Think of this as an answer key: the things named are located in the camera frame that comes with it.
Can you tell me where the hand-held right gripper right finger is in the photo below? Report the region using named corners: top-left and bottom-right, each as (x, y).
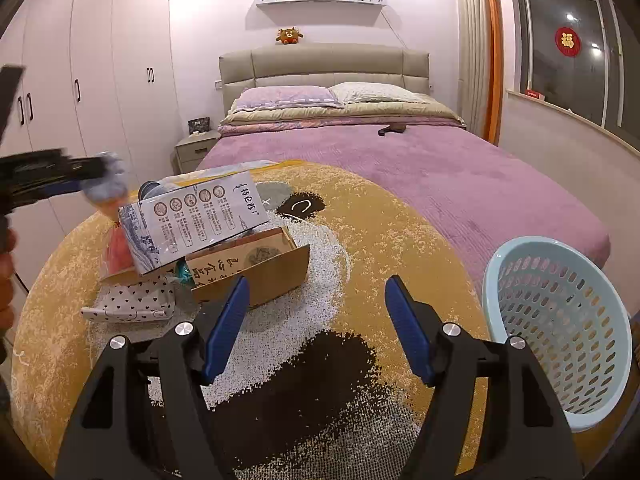
top-left (385, 275), bottom-right (585, 480)

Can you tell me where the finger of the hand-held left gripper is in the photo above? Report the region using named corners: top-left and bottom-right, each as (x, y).
top-left (62, 156), bottom-right (108, 182)
top-left (11, 181), bottom-right (87, 208)

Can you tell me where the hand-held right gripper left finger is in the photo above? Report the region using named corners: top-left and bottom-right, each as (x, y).
top-left (54, 275), bottom-right (251, 480)

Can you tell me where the pale blue wad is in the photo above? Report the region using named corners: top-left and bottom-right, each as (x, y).
top-left (82, 151), bottom-right (132, 206)

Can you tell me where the teal wrapper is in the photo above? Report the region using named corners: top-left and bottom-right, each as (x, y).
top-left (170, 260), bottom-right (196, 288)

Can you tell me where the brown cardboard box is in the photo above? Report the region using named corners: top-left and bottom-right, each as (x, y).
top-left (185, 226), bottom-right (311, 311)

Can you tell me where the orange plastic bag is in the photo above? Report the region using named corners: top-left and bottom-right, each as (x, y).
top-left (97, 200), bottom-right (140, 282)

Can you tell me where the pale blue perforated basket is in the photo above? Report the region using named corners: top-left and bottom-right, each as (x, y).
top-left (481, 237), bottom-right (633, 433)

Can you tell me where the white heart-patterned pouch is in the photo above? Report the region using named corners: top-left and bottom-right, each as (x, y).
top-left (81, 275), bottom-right (176, 323)

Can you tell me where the white blue printed box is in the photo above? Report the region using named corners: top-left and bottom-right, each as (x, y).
top-left (118, 170), bottom-right (271, 276)

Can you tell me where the yellow printed blanket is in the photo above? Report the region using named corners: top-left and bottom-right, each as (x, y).
top-left (11, 160), bottom-right (493, 480)

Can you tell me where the white wardrobe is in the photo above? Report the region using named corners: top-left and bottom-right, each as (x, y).
top-left (0, 0), bottom-right (182, 281)

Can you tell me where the grey nightstand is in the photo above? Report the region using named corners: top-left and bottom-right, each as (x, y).
top-left (174, 129), bottom-right (221, 173)

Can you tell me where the purple bedspread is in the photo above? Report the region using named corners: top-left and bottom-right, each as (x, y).
top-left (195, 120), bottom-right (612, 301)

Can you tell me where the purple pillow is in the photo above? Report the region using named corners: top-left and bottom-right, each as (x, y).
top-left (229, 85), bottom-right (345, 112)

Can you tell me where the beige folded quilt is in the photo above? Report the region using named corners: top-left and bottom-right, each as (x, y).
top-left (218, 100), bottom-right (468, 136)

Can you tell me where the white patterned pillow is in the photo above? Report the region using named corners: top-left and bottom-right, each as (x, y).
top-left (328, 82), bottom-right (433, 106)

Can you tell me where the beige padded headboard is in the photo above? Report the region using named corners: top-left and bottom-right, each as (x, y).
top-left (218, 46), bottom-right (431, 113)

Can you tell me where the orange curtain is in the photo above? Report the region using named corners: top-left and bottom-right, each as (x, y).
top-left (477, 0), bottom-right (505, 147)

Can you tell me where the grey sheer curtain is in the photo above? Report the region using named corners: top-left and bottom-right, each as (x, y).
top-left (457, 0), bottom-right (488, 136)

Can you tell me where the red round window decal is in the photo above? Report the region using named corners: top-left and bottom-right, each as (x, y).
top-left (555, 26), bottom-right (581, 57)

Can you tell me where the grey framed window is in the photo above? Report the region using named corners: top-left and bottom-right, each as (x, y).
top-left (507, 0), bottom-right (640, 136)

